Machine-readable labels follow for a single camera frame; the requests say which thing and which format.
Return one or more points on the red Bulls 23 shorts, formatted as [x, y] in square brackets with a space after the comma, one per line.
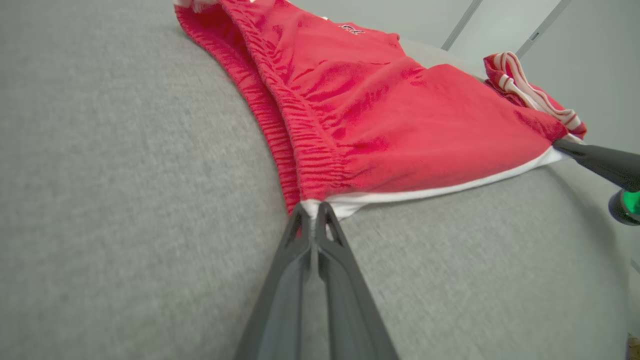
[400, 125]

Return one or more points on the red Bulls basketball jersey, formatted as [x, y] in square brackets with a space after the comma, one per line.
[525, 92]

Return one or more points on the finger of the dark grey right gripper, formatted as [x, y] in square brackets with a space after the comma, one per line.
[607, 162]

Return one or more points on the thin grey wall strip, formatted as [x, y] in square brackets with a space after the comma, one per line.
[462, 24]
[542, 27]

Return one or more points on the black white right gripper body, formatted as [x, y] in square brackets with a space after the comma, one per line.
[630, 207]

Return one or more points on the grey fabric sofa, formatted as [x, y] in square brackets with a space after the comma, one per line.
[125, 200]

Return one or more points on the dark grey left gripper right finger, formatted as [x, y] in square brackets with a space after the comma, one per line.
[350, 310]

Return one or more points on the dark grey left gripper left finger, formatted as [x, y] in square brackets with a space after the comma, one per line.
[280, 300]

